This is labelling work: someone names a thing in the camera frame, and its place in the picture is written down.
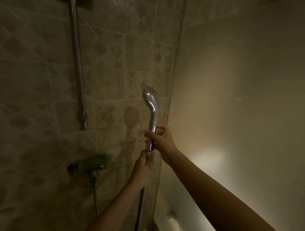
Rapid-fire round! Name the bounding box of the person's right hand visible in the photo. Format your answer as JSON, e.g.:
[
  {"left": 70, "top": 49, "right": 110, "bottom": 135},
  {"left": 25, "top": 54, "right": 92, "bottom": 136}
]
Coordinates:
[{"left": 144, "top": 124, "right": 179, "bottom": 165}]

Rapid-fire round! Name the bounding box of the person's left hand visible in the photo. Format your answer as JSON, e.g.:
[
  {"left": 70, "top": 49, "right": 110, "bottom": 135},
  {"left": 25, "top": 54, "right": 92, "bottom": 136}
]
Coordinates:
[{"left": 130, "top": 150, "right": 155, "bottom": 188}]

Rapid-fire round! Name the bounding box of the metal flexible shower hose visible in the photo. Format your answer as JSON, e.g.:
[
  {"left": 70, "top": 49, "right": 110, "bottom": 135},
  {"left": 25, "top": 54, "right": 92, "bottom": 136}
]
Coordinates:
[{"left": 93, "top": 185, "right": 146, "bottom": 231}]

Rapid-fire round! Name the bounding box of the person's right forearm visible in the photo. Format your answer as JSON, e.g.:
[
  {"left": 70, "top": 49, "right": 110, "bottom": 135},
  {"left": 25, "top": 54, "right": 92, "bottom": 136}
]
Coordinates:
[{"left": 162, "top": 147, "right": 277, "bottom": 231}]

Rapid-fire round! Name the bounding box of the person's left forearm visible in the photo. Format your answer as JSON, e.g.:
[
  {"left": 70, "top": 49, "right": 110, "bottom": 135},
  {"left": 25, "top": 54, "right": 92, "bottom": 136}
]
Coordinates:
[{"left": 87, "top": 181, "right": 148, "bottom": 231}]

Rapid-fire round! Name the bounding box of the green shower mixer valve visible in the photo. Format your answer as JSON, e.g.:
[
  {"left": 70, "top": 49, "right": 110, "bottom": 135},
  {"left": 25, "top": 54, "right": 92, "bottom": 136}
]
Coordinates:
[{"left": 67, "top": 153, "right": 112, "bottom": 189}]

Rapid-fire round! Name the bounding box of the chrome shower slide rail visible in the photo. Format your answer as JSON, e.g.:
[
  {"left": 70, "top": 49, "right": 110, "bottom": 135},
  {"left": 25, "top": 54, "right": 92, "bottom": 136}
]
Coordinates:
[{"left": 69, "top": 0, "right": 88, "bottom": 130}]

